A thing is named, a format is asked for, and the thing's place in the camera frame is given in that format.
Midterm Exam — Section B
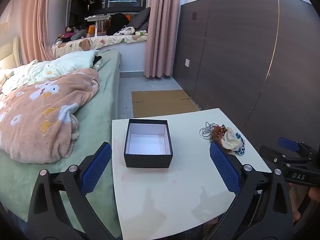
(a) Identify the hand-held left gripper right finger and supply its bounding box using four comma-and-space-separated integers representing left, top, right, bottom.
209, 142, 293, 240

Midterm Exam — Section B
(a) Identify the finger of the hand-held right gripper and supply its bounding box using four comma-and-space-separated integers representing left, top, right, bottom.
259, 145, 320, 187
278, 137, 320, 162

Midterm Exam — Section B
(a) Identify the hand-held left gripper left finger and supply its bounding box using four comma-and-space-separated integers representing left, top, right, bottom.
27, 142, 113, 240

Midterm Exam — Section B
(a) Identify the white flower ornament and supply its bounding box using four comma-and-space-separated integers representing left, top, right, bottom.
223, 127, 244, 152

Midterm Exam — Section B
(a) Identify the brown bead bracelet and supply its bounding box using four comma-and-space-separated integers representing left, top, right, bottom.
210, 124, 228, 144

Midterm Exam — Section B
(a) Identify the silver ball chain necklace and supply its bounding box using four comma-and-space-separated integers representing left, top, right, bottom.
199, 122, 218, 139

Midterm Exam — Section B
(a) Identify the black jewelry box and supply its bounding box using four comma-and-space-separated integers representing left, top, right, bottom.
124, 119, 173, 169

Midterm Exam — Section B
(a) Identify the person's right hand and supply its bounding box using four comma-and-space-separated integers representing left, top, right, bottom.
309, 187, 320, 201

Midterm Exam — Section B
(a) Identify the green bed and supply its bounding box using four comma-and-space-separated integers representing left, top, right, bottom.
0, 50, 123, 233

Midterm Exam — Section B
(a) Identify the pink flowered fleece blanket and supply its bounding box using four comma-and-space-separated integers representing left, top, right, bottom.
0, 68, 100, 164

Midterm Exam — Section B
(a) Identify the flat brown cardboard sheet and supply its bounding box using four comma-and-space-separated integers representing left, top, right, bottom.
131, 89, 200, 118

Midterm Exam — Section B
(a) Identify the pale patterned quilt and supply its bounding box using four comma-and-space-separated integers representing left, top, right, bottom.
0, 59, 63, 95

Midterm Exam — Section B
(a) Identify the printed window seat cushion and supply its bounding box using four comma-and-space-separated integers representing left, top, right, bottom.
51, 34, 148, 58

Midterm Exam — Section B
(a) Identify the dark red plush toy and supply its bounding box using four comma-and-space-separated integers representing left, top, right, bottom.
61, 26, 87, 42

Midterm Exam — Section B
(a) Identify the black and white plush toy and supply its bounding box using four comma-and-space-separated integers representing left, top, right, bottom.
114, 25, 137, 36

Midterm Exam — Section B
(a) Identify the beige headboard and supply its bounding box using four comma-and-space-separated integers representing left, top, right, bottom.
0, 36, 20, 70

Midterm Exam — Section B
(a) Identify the black bag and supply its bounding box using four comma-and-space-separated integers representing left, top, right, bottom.
107, 12, 129, 36

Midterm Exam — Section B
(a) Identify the white desk lamp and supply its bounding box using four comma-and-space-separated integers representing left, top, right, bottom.
86, 15, 112, 22

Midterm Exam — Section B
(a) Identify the pink curtain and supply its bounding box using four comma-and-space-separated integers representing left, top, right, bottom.
144, 0, 182, 78
19, 0, 57, 65

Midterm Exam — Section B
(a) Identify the grey pillow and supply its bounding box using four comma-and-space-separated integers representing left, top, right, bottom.
127, 7, 152, 32

